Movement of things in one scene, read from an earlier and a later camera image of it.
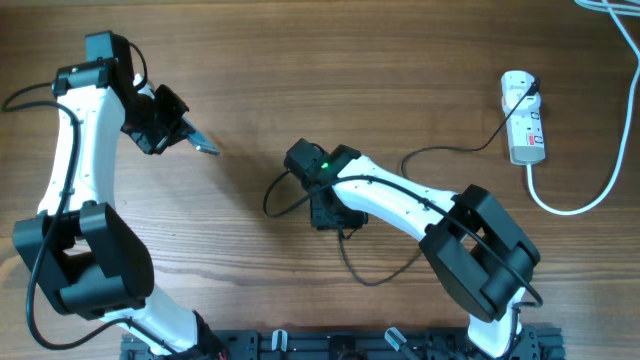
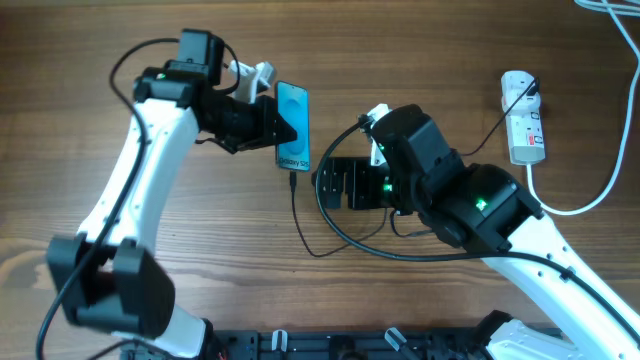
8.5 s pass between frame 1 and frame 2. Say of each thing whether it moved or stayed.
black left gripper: moved
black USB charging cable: moved
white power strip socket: stayed
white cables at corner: stayed
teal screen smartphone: moved
